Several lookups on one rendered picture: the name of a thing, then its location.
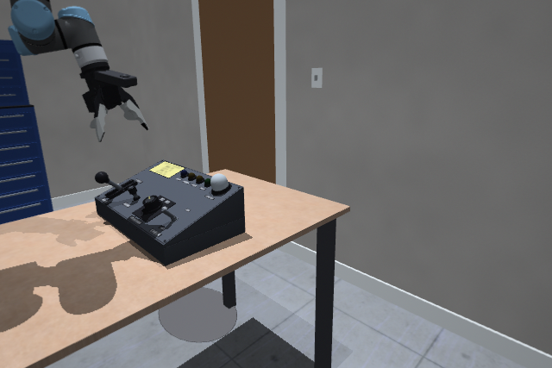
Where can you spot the dark grey control console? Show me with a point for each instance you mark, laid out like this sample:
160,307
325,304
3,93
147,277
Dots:
205,210

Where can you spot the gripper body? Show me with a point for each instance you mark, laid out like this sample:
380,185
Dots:
112,95

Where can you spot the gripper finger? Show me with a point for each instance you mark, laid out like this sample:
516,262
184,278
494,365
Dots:
100,112
131,110

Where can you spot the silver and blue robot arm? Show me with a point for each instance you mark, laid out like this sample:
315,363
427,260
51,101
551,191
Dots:
74,29

